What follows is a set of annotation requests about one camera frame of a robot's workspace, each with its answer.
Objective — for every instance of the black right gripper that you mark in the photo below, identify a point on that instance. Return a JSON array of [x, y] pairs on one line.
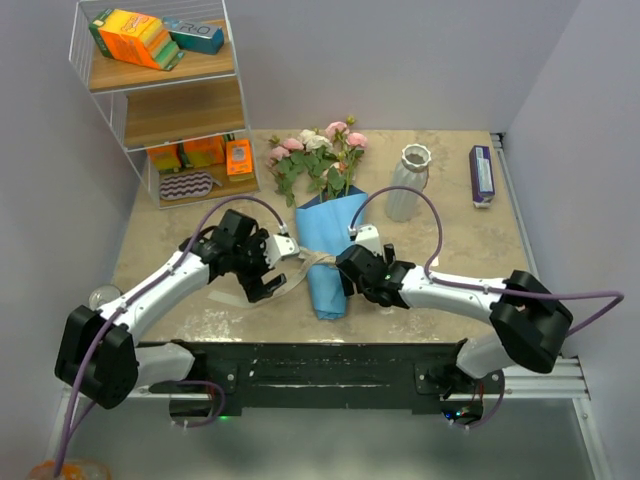
[[389, 255]]

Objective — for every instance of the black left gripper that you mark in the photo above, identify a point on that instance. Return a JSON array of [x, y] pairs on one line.
[[254, 286]]

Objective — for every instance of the beige ribbon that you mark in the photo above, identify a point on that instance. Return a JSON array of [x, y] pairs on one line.
[[309, 258]]

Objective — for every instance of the blue wrapping paper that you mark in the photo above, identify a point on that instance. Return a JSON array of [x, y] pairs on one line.
[[322, 226]]

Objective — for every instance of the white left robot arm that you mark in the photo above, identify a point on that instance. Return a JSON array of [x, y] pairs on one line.
[[100, 355]]

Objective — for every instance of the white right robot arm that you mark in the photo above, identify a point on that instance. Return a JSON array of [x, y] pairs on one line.
[[529, 328]]

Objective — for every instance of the white ribbed ceramic vase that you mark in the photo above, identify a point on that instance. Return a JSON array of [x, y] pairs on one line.
[[411, 171]]

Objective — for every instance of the purple wavy striped cloth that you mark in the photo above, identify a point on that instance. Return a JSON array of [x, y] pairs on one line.
[[196, 184]]

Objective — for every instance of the pink artificial flower bouquet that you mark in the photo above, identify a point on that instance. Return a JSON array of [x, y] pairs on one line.
[[329, 157]]

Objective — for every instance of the orange box bottom right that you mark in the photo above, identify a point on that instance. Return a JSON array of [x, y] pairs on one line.
[[239, 161]]

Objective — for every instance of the orange box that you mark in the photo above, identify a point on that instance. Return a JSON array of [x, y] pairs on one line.
[[239, 161], [205, 152], [165, 158]]

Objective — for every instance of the orange box bottom middle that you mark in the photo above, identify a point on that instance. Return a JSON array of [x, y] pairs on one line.
[[205, 152]]

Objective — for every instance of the metal tin can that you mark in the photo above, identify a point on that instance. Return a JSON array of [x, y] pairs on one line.
[[103, 295]]

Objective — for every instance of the orange box bottom left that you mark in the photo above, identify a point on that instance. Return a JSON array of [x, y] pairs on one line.
[[165, 158]]

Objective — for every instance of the purple rectangular box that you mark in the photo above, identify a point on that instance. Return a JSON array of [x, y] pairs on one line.
[[482, 178]]

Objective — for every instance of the teal toothpaste box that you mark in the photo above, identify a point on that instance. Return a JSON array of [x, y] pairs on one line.
[[193, 36]]

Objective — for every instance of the orange sponge pack top shelf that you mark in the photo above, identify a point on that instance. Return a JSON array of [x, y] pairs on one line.
[[135, 38]]

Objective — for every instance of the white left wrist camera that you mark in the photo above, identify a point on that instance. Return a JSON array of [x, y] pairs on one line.
[[279, 247]]

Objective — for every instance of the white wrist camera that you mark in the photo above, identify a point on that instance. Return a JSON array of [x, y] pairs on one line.
[[367, 236], [279, 247]]

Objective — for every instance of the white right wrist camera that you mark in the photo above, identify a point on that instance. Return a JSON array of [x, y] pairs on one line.
[[367, 236]]

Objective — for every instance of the white wire wooden shelf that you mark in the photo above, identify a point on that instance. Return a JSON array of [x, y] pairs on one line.
[[202, 97]]

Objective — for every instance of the aluminium frame rail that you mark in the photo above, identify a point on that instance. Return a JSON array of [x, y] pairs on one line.
[[567, 381]]

